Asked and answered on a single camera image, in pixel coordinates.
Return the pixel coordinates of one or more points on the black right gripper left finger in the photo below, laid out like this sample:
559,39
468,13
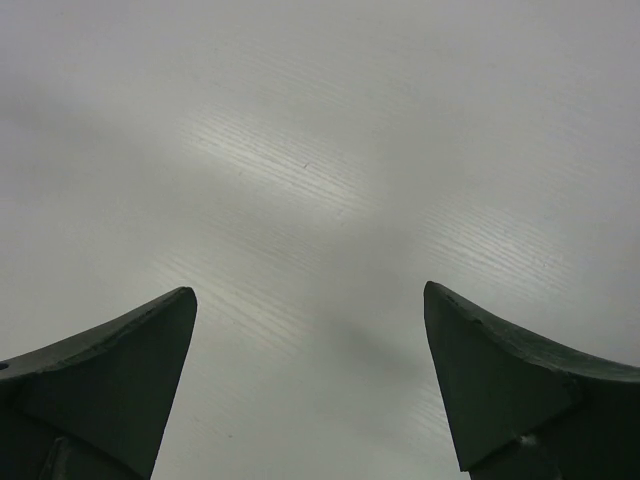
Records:
95,405

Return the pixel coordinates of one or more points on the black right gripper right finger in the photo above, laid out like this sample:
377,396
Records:
521,406

